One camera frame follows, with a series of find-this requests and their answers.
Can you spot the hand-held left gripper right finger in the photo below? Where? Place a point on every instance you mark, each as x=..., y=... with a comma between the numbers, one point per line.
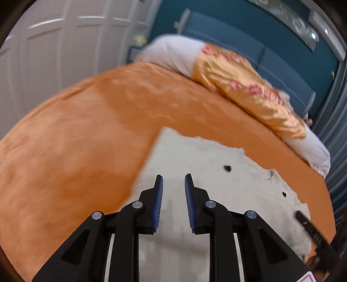
x=189, y=206

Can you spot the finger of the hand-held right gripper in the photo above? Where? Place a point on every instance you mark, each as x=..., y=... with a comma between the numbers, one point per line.
x=311, y=230

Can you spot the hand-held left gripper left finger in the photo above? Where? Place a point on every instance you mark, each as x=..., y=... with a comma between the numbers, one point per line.
x=158, y=206

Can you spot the cream knitted sweater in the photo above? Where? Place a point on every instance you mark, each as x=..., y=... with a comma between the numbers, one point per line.
x=217, y=168

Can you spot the white pillow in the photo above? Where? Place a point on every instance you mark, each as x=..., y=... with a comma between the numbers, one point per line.
x=311, y=151
x=173, y=54

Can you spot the orange fleece blanket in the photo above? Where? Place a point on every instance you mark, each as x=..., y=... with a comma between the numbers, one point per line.
x=81, y=141

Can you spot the grey curtain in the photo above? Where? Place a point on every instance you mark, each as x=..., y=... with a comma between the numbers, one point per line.
x=333, y=114

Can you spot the orange floral satin pillow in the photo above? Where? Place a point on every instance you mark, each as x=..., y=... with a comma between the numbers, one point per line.
x=238, y=78

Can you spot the small bedside table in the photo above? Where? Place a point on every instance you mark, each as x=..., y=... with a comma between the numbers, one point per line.
x=135, y=54

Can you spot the yellow tissue box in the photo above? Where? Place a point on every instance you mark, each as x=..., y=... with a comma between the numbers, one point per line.
x=141, y=41

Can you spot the blue upholstered headboard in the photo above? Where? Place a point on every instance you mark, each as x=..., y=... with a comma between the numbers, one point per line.
x=244, y=38

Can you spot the white panelled wardrobe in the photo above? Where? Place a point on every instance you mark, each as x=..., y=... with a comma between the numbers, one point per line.
x=62, y=48

